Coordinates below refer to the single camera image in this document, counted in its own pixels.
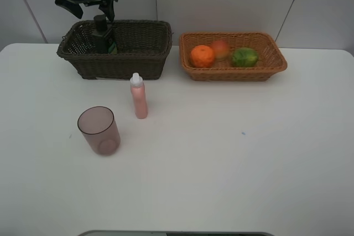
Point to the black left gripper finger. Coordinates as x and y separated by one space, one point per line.
73 8
107 7

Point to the dark green pump bottle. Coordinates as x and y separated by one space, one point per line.
103 36

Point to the pink spray bottle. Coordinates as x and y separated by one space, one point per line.
138 95

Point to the orange tangerine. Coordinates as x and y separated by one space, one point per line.
202 56

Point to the green lime fruit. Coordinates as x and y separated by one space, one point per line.
244 57

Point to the dark brown wicker basket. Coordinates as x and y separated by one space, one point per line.
142 47

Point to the translucent pink plastic cup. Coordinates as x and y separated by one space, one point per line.
98 126

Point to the light brown wicker basket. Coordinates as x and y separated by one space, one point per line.
271 60

